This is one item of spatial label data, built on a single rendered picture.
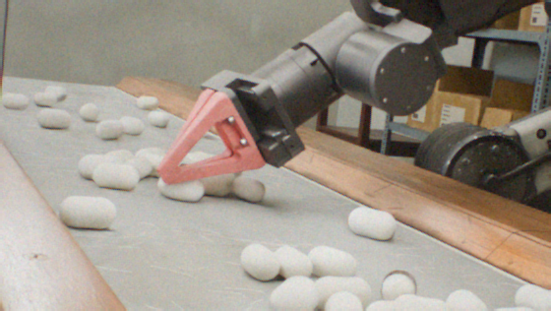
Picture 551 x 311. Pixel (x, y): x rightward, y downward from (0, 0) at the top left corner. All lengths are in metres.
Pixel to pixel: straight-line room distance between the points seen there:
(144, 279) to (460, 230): 0.29
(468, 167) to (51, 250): 0.81
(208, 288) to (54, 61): 4.85
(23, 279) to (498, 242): 0.38
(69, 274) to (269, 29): 5.19
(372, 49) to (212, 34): 4.80
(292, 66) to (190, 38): 4.72
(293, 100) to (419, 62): 0.11
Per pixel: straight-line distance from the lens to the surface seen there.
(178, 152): 0.76
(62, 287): 0.42
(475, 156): 1.23
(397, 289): 0.53
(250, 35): 5.58
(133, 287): 0.52
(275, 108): 0.73
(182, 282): 0.54
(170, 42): 5.46
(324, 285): 0.51
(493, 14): 0.80
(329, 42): 0.78
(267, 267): 0.55
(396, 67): 0.72
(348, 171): 0.93
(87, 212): 0.64
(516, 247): 0.69
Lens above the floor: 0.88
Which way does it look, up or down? 8 degrees down
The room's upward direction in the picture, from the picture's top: 8 degrees clockwise
